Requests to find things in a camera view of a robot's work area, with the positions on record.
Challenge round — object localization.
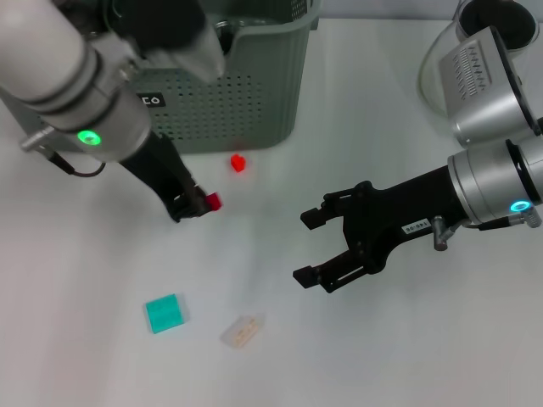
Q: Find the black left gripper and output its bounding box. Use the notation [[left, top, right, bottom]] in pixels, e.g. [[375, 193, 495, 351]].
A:
[[120, 133, 216, 224]]

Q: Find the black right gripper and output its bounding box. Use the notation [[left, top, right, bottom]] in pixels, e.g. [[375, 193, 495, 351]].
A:
[[292, 167, 466, 293]]

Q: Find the large translucent white block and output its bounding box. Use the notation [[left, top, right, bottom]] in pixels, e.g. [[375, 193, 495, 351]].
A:
[[219, 312, 266, 349]]

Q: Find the teal ridged block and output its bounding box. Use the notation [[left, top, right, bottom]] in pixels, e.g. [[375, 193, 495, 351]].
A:
[[143, 292, 190, 335]]

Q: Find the glass teacup with black base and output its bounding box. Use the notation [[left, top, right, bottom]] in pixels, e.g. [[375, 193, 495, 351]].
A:
[[215, 19, 239, 57]]

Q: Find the grey-green perforated storage bin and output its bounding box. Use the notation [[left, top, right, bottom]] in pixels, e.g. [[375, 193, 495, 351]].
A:
[[0, 0, 322, 154]]

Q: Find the silver straight connector plug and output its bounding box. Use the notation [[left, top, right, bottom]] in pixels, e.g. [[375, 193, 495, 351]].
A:
[[20, 125, 57, 153]]

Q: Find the thin black cable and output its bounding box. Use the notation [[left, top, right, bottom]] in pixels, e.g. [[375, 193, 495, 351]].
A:
[[48, 153, 108, 178]]

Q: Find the silver elbow connector with cable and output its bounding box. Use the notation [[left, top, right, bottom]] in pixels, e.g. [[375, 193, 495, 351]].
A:
[[432, 215, 466, 252]]

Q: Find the glass carafe with black handle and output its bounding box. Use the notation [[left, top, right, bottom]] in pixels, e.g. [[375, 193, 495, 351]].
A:
[[417, 0, 539, 116]]

